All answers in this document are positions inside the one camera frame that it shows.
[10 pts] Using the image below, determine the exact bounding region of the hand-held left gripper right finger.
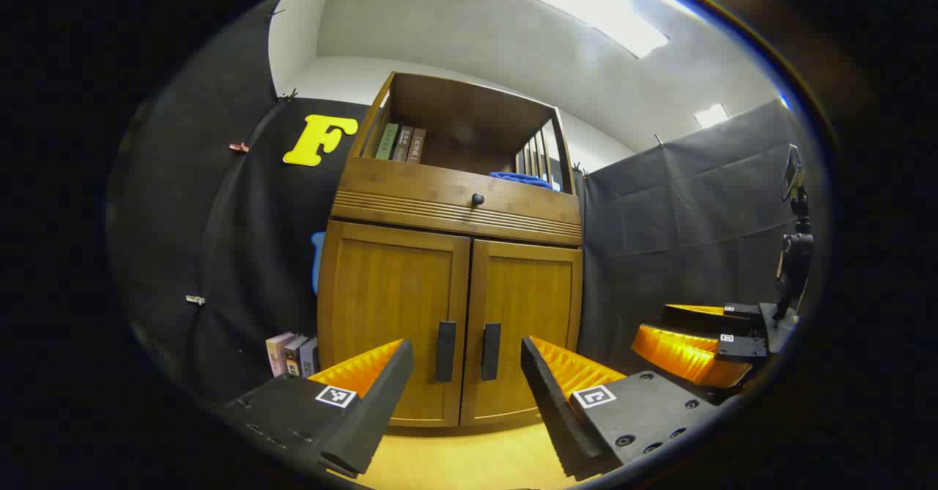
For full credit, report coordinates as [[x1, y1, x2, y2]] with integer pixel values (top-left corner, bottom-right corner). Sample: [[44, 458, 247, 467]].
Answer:
[[520, 336, 723, 481]]

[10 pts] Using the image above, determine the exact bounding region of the blue cloth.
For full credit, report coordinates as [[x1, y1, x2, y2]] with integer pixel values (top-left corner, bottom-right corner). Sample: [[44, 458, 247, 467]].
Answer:
[[490, 171, 561, 192]]

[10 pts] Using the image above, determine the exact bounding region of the large ceiling light panel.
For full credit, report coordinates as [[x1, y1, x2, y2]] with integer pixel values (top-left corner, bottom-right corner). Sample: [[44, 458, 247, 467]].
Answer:
[[522, 0, 671, 59]]

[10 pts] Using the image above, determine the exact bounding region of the green book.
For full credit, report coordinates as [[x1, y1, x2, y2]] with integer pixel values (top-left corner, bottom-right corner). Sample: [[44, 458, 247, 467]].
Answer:
[[375, 123, 400, 160]]

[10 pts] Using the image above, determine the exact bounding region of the wooden double-door shoe cabinet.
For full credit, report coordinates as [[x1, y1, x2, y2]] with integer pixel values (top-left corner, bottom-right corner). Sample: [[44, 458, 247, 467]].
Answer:
[[317, 71, 585, 428]]

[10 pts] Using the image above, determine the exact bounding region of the small ceiling light panel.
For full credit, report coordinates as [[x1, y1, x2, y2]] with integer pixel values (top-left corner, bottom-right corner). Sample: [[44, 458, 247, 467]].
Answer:
[[694, 103, 731, 129]]

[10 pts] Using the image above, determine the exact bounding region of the black backdrop cloth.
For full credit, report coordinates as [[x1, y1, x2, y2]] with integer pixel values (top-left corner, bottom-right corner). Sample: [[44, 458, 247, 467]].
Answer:
[[106, 0, 832, 403]]

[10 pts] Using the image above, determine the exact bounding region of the wooden cabinet drawer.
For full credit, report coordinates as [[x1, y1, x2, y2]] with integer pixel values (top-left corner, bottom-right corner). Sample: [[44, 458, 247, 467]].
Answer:
[[331, 157, 583, 248]]

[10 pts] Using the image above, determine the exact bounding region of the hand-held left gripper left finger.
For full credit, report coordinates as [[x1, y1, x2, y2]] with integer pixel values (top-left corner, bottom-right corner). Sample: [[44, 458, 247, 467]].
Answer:
[[220, 338, 415, 480]]

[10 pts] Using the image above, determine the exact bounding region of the wooden shoe cabinet door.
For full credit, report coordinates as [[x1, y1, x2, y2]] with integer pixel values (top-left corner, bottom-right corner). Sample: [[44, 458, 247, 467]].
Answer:
[[460, 239, 584, 426], [317, 220, 471, 427]]

